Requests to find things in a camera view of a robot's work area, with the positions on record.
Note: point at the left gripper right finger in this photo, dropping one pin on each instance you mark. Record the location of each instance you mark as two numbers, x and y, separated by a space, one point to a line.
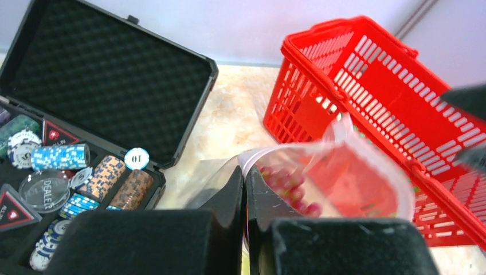
263 207

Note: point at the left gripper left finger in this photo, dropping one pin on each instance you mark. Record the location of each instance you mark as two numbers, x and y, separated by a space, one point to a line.
224 197

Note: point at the red toy grape bunch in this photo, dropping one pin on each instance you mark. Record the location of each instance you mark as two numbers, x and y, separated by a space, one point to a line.
289 186

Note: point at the clear zip top bag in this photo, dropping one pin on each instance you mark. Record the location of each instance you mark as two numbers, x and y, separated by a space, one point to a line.
344 172

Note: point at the red plastic basket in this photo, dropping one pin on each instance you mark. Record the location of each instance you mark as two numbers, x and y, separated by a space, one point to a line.
355 66

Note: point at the white dealer chip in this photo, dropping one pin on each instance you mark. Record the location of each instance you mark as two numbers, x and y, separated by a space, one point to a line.
136 158

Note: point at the blue poker chip roll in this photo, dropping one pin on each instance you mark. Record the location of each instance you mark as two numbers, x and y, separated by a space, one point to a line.
67 157

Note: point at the black poker chip case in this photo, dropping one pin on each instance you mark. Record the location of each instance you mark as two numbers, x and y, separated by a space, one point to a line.
77 74

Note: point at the clear dealer button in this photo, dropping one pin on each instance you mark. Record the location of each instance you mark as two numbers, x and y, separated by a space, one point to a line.
45 191

